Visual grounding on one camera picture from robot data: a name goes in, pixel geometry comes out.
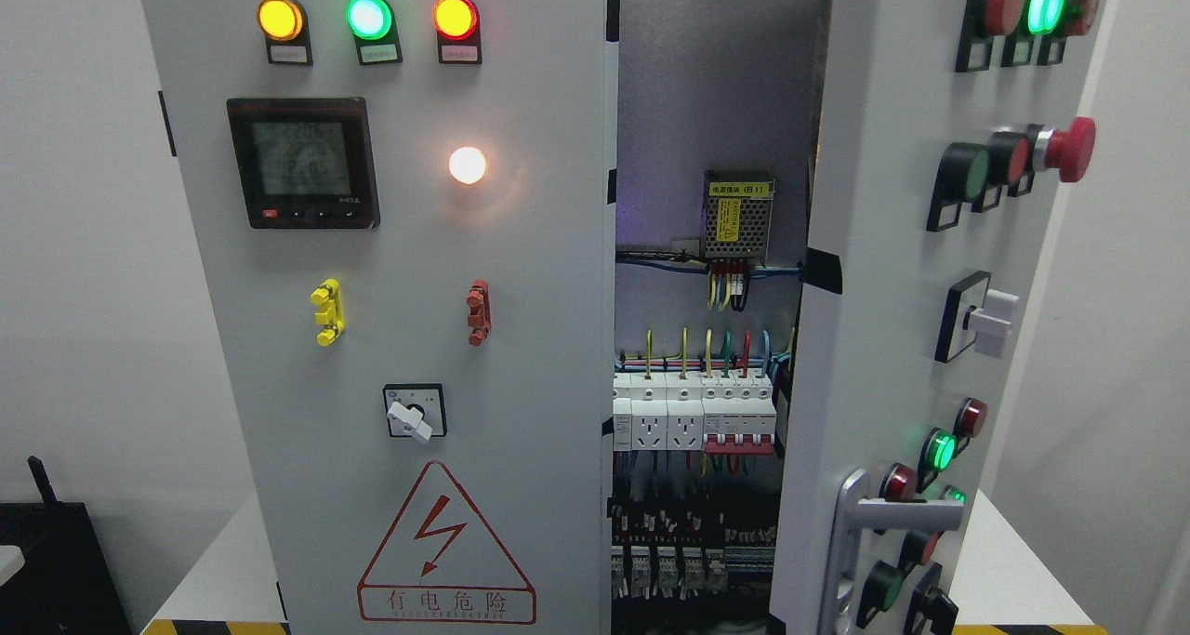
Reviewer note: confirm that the metal mesh power supply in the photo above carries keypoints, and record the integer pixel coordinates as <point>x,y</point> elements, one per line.
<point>737,210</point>

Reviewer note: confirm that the white selector switch right door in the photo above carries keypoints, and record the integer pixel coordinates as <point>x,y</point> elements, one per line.
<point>975,315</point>

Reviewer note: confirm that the silver door handle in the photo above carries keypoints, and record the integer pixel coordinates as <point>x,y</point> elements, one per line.
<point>866,587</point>

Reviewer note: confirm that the red emergency stop button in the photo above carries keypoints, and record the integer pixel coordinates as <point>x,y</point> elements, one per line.
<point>1067,150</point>

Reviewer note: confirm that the grey cabinet door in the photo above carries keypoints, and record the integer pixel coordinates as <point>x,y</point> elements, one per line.
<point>920,179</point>
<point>533,88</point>

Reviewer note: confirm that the black digital power meter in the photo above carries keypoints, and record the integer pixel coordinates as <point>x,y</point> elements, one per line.
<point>305,163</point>

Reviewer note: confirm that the white socket breaker row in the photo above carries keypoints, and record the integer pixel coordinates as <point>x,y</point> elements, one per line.
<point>731,415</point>

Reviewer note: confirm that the black box at left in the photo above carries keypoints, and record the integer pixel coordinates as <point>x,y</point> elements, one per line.
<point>65,586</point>

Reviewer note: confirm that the red electric hazard sticker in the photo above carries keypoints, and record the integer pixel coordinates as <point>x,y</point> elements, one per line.
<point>441,561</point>

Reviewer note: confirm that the yellow terminal connector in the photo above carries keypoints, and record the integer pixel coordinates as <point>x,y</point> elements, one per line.
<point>328,301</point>

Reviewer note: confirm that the green indicator lamp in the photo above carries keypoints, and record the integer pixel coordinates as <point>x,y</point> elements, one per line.
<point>369,19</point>

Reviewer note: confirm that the white rotary selector switch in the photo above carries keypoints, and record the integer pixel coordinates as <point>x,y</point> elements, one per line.
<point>415,411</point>

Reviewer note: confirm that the yellow indicator lamp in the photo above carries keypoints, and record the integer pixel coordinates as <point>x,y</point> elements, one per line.
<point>281,21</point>

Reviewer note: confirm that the red indicator lamp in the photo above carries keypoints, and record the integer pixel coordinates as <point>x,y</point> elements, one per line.
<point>455,20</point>

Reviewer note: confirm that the white glowing indicator lamp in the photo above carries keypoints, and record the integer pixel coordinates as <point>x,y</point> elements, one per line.
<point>467,165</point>

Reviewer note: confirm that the red terminal connector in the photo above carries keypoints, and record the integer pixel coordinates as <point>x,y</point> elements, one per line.
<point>480,312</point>

